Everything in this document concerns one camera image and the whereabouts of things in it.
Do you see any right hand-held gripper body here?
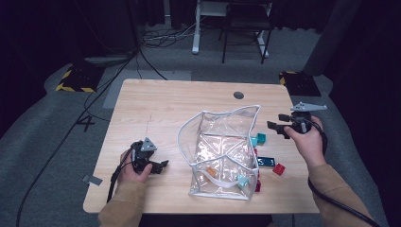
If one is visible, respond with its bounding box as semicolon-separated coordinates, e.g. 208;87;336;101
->
285;101;328;135

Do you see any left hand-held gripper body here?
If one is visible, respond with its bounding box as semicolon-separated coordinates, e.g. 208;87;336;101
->
130;136;158;173

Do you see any teal square toy brick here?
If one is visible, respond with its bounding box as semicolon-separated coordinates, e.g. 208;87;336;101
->
251;132;268;148

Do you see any dark blue long toy brick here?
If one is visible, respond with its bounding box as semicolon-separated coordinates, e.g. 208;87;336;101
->
256;156;276;168

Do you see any clear plastic bag white trim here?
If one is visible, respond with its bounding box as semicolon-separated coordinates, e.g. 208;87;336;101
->
177;104;262;201

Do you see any light teal sloped toy brick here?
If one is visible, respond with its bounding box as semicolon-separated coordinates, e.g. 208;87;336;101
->
236;174;250;188

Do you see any person's left hand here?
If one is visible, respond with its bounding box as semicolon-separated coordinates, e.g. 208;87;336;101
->
117;150;153;184

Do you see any person's right hand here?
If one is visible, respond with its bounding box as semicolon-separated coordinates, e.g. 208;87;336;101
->
283;115;327;168

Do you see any black yellow-striped stand base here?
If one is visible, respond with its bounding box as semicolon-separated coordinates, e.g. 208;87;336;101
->
55;63;106;94
278;70;323;97

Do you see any grey tape piece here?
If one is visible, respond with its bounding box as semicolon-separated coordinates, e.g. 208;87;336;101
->
81;174;104;186

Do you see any person's dark lap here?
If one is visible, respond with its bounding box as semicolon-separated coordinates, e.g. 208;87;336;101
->
138;213;274;227

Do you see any grey curtain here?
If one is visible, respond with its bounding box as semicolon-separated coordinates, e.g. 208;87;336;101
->
303;0;362;78

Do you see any grey flat floor strip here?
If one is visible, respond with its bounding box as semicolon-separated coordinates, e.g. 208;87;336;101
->
83;55;134;67

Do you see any black metal chair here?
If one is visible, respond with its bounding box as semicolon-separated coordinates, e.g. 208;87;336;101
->
218;0;274;65

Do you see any left hand-held gripper cable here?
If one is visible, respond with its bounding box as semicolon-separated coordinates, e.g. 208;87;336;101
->
106;141;140;203

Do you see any hand-held gripper cable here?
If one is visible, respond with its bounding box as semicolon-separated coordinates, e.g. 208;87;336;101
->
106;141;140;203
306;117;382;227

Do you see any long black floor cable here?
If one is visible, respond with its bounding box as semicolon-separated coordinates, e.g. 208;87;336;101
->
15;46;141;227

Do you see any right hand-held gripper cable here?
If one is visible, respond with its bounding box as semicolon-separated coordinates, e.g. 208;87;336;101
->
306;117;382;227

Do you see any white desk frame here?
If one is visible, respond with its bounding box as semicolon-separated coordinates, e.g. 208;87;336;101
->
191;0;270;60

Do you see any tangle of floor cables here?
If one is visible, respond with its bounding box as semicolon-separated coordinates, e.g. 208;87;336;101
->
141;22;197;49

